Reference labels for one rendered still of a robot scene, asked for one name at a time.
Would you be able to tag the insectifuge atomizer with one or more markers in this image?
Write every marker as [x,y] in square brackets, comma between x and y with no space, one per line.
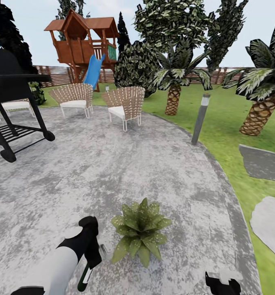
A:
[84,280]

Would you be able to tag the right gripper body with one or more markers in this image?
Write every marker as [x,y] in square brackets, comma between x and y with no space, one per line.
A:
[217,288]

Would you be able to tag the charcoal grill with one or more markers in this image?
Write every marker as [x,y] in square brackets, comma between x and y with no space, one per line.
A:
[14,86]

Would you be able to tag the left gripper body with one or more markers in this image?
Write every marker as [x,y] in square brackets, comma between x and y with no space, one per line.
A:
[93,256]

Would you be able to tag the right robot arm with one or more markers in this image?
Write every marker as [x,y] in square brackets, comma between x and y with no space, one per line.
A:
[222,285]

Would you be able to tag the pot plant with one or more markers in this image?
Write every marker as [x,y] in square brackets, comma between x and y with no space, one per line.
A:
[139,225]

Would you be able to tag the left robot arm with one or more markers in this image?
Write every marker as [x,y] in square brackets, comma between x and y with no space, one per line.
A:
[52,277]

